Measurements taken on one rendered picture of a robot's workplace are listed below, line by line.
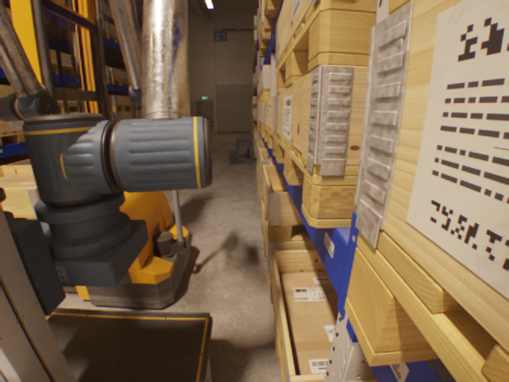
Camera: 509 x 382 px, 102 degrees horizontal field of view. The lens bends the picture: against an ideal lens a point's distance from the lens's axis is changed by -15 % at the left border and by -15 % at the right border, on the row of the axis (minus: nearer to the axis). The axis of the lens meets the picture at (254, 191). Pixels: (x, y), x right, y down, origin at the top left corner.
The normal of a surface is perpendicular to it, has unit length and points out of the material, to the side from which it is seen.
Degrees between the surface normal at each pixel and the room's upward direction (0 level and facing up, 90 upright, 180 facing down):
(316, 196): 90
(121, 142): 59
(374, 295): 90
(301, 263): 90
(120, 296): 90
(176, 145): 67
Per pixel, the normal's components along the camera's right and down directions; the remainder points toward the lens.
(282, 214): 0.02, 0.32
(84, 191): 0.72, 0.22
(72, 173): 0.20, 0.47
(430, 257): -1.00, 0.00
